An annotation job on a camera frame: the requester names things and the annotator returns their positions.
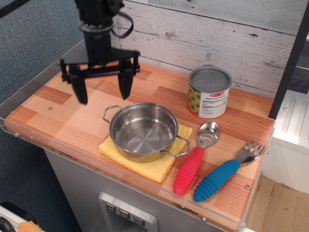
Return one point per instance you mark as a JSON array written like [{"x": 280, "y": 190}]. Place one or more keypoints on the white cabinet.
[{"x": 287, "y": 160}]

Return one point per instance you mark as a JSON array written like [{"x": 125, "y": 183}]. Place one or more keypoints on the toy food can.
[{"x": 208, "y": 91}]

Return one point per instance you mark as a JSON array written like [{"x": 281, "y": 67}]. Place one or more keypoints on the grey ice dispenser panel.
[{"x": 120, "y": 216}]

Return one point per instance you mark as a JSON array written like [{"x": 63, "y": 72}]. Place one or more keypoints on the orange object bottom corner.
[{"x": 28, "y": 226}]

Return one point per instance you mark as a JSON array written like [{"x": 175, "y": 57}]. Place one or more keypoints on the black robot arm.
[{"x": 96, "y": 16}]

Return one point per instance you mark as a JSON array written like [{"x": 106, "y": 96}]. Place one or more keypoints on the silver toy fridge cabinet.
[{"x": 96, "y": 193}]

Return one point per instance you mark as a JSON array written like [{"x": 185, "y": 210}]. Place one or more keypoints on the blue handled metal fork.
[{"x": 211, "y": 183}]

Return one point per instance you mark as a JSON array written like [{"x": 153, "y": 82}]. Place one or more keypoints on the yellow folded rag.
[{"x": 154, "y": 170}]

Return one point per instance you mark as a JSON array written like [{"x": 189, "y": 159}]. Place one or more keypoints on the black right frame post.
[{"x": 291, "y": 64}]

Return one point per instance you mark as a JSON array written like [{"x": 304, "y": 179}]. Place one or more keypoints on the red handled metal spoon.
[{"x": 207, "y": 135}]

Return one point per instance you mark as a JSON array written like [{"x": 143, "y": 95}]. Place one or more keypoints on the clear acrylic table guard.
[{"x": 48, "y": 184}]

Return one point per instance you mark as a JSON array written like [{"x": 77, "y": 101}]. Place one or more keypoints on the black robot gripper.
[{"x": 98, "y": 58}]

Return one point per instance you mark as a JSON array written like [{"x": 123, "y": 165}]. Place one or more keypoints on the silver steel pot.
[{"x": 145, "y": 131}]

